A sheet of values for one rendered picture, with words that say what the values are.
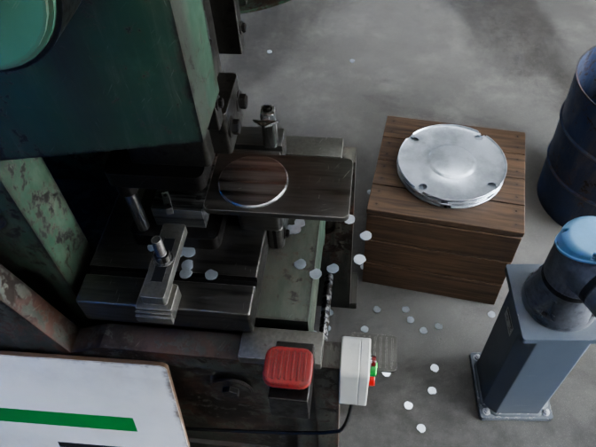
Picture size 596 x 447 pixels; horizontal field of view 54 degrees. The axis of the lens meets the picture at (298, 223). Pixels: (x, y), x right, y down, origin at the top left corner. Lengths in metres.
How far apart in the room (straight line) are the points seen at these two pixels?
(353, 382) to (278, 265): 0.25
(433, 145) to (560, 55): 1.21
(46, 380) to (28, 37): 0.82
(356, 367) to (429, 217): 0.65
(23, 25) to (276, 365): 0.55
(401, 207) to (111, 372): 0.84
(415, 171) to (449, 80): 0.99
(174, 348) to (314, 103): 1.54
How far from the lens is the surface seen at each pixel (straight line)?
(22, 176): 0.94
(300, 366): 0.85
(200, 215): 1.02
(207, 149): 0.90
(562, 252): 1.17
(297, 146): 1.29
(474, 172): 1.64
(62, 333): 1.14
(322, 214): 0.98
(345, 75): 2.53
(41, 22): 0.51
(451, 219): 1.55
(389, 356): 1.53
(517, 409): 1.66
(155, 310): 0.97
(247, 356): 1.00
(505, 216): 1.59
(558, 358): 1.41
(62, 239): 1.05
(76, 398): 1.25
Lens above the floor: 1.53
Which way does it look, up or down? 51 degrees down
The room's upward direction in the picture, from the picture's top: 4 degrees counter-clockwise
